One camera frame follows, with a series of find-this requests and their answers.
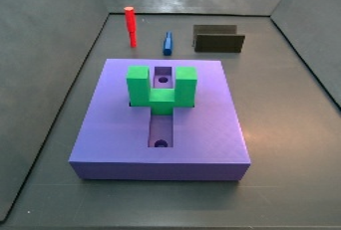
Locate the purple base block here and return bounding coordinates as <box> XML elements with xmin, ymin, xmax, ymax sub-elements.
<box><xmin>69</xmin><ymin>59</ymin><xmax>250</xmax><ymax>181</ymax></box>

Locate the blue cylindrical peg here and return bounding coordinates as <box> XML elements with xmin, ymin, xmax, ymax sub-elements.
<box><xmin>163</xmin><ymin>31</ymin><xmax>172</xmax><ymax>56</ymax></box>

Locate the red hexagonal peg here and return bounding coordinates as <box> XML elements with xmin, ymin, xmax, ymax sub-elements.
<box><xmin>124</xmin><ymin>6</ymin><xmax>138</xmax><ymax>48</ymax></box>

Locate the green U-shaped block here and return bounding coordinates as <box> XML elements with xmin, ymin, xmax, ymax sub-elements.
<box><xmin>127</xmin><ymin>66</ymin><xmax>196</xmax><ymax>115</ymax></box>

